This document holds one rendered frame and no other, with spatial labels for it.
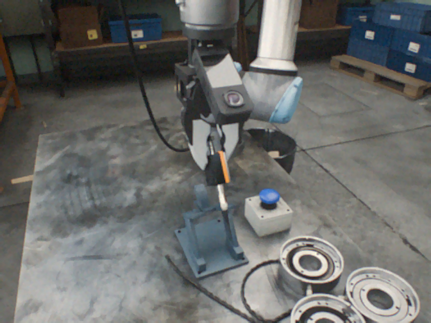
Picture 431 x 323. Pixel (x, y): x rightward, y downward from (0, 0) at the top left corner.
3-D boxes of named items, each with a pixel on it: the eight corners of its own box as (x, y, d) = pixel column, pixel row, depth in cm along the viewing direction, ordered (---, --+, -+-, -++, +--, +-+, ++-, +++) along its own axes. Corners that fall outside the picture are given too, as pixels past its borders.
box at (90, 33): (111, 45, 352) (105, 5, 333) (59, 50, 335) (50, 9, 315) (104, 37, 384) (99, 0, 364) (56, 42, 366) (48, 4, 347)
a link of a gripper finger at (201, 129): (194, 155, 60) (199, 102, 55) (207, 173, 55) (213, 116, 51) (176, 156, 59) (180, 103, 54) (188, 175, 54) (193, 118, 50)
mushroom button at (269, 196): (281, 216, 71) (284, 196, 68) (263, 221, 70) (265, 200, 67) (272, 204, 74) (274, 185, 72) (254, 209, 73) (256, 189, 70)
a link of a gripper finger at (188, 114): (207, 140, 54) (213, 84, 50) (211, 145, 53) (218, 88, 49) (177, 141, 52) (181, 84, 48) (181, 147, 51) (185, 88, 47)
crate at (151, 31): (157, 33, 399) (156, 13, 387) (163, 40, 368) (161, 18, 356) (109, 36, 386) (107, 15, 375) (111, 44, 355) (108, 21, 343)
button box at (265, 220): (290, 229, 72) (294, 209, 69) (258, 237, 69) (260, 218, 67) (272, 205, 78) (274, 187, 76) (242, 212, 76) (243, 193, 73)
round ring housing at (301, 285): (279, 248, 67) (281, 232, 65) (337, 256, 65) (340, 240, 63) (274, 293, 58) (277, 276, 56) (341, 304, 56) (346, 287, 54)
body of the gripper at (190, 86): (220, 94, 58) (220, 16, 52) (243, 114, 51) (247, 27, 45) (174, 101, 56) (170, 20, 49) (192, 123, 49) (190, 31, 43)
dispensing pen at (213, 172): (227, 242, 53) (202, 131, 53) (218, 238, 57) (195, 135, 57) (240, 238, 54) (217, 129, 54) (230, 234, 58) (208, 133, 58)
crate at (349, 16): (361, 20, 480) (364, 2, 468) (380, 25, 449) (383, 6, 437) (328, 21, 467) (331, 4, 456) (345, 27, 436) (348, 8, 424)
